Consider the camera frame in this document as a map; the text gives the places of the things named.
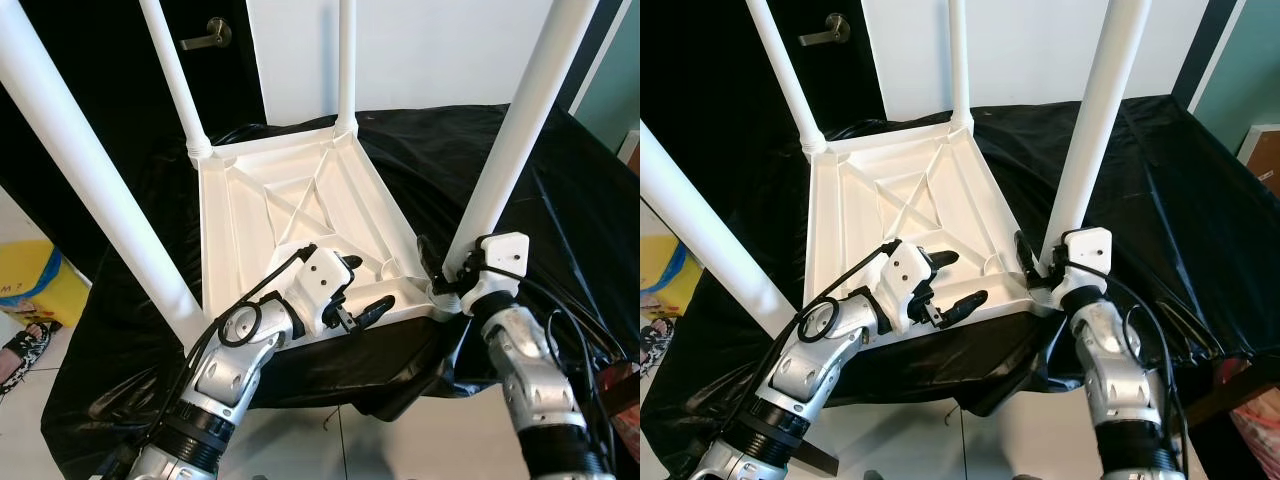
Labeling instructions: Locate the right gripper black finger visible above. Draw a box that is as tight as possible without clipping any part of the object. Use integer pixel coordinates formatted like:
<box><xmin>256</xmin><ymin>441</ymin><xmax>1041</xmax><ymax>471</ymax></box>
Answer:
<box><xmin>1015</xmin><ymin>232</ymin><xmax>1043</xmax><ymax>286</ymax></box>
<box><xmin>417</xmin><ymin>236</ymin><xmax>446</xmax><ymax>291</ymax></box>

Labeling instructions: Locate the white plastic table leg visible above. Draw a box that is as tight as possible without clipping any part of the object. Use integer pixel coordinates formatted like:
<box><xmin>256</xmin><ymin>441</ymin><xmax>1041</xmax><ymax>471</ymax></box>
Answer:
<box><xmin>1038</xmin><ymin>0</ymin><xmax>1153</xmax><ymax>269</ymax></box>
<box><xmin>745</xmin><ymin>0</ymin><xmax>829</xmax><ymax>156</ymax></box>
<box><xmin>640</xmin><ymin>122</ymin><xmax>806</xmax><ymax>341</ymax></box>
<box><xmin>948</xmin><ymin>0</ymin><xmax>974</xmax><ymax>133</ymax></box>
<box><xmin>443</xmin><ymin>0</ymin><xmax>601</xmax><ymax>281</ymax></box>
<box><xmin>0</xmin><ymin>0</ymin><xmax>211</xmax><ymax>346</ymax></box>
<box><xmin>337</xmin><ymin>0</ymin><xmax>359</xmax><ymax>136</ymax></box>
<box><xmin>140</xmin><ymin>0</ymin><xmax>213</xmax><ymax>161</ymax></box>

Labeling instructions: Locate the black plastic sheet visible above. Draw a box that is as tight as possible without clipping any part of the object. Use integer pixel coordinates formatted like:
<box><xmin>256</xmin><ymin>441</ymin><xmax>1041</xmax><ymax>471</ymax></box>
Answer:
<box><xmin>40</xmin><ymin>100</ymin><xmax>641</xmax><ymax>476</ymax></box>
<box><xmin>640</xmin><ymin>95</ymin><xmax>1280</xmax><ymax>471</ymax></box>

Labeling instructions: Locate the yellow box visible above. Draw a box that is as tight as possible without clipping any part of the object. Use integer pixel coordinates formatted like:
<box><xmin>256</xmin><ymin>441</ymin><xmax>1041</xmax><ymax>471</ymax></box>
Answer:
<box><xmin>640</xmin><ymin>235</ymin><xmax>701</xmax><ymax>319</ymax></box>
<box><xmin>0</xmin><ymin>240</ymin><xmax>91</xmax><ymax>326</ymax></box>

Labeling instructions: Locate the black white patterned sandal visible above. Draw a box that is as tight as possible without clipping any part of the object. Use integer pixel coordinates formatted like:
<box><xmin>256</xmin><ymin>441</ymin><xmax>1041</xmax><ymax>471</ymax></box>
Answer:
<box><xmin>640</xmin><ymin>318</ymin><xmax>677</xmax><ymax>379</ymax></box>
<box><xmin>0</xmin><ymin>320</ymin><xmax>51</xmax><ymax>393</ymax></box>

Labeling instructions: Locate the dark brown wooden plank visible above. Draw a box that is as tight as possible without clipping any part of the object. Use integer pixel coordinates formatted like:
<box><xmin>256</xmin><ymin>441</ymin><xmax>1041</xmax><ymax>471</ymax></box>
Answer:
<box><xmin>1190</xmin><ymin>355</ymin><xmax>1280</xmax><ymax>426</ymax></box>

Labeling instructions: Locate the brown wooden cabinet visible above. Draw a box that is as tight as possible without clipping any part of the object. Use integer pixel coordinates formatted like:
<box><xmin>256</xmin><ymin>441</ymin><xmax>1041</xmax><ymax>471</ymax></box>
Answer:
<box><xmin>1240</xmin><ymin>125</ymin><xmax>1280</xmax><ymax>196</ymax></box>

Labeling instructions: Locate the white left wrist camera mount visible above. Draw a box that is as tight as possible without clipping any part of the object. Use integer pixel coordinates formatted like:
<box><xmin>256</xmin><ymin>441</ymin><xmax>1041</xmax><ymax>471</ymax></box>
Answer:
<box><xmin>880</xmin><ymin>240</ymin><xmax>936</xmax><ymax>333</ymax></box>
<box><xmin>290</xmin><ymin>245</ymin><xmax>351</xmax><ymax>336</ymax></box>

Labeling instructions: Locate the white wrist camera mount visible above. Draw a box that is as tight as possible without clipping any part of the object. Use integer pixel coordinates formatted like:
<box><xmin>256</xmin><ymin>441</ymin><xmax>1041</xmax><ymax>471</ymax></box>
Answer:
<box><xmin>880</xmin><ymin>240</ymin><xmax>936</xmax><ymax>333</ymax></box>
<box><xmin>290</xmin><ymin>245</ymin><xmax>351</xmax><ymax>336</ymax></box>
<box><xmin>460</xmin><ymin>232</ymin><xmax>529</xmax><ymax>316</ymax></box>
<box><xmin>1052</xmin><ymin>228</ymin><xmax>1114</xmax><ymax>309</ymax></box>

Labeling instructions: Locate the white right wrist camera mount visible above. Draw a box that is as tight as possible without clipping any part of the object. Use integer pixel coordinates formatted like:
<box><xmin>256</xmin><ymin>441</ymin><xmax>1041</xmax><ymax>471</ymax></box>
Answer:
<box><xmin>460</xmin><ymin>232</ymin><xmax>529</xmax><ymax>316</ymax></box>
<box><xmin>1052</xmin><ymin>228</ymin><xmax>1114</xmax><ymax>309</ymax></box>

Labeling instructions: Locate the dark grey door frame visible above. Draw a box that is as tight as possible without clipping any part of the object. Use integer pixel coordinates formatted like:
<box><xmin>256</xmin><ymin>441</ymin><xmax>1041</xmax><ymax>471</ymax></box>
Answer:
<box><xmin>570</xmin><ymin>0</ymin><xmax>631</xmax><ymax>111</ymax></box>
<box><xmin>1170</xmin><ymin>0</ymin><xmax>1236</xmax><ymax>101</ymax></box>

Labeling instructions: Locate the metal door handle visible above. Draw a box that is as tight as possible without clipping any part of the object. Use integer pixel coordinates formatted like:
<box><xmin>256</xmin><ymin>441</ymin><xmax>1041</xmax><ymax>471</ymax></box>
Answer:
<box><xmin>800</xmin><ymin>13</ymin><xmax>851</xmax><ymax>46</ymax></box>
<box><xmin>182</xmin><ymin>18</ymin><xmax>233</xmax><ymax>51</ymax></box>

